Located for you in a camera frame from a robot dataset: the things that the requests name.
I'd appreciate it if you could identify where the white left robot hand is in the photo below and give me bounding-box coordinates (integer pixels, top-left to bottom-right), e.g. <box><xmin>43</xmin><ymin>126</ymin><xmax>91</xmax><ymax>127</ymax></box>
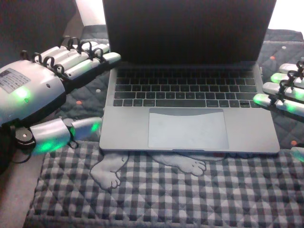
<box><xmin>0</xmin><ymin>35</ymin><xmax>122</xmax><ymax>157</ymax></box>

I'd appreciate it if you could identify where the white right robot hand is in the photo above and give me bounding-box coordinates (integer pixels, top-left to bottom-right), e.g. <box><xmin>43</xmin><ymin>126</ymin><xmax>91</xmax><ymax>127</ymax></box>
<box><xmin>253</xmin><ymin>60</ymin><xmax>304</xmax><ymax>163</ymax></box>

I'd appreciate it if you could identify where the silver laptop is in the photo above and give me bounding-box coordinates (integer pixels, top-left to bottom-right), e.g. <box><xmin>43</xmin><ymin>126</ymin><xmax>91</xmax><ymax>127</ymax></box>
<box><xmin>99</xmin><ymin>0</ymin><xmax>281</xmax><ymax>155</ymax></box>

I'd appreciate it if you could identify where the grey quilt with bear print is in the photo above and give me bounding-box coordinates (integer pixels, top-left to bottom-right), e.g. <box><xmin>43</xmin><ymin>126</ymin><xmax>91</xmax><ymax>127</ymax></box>
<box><xmin>25</xmin><ymin>25</ymin><xmax>304</xmax><ymax>228</ymax></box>

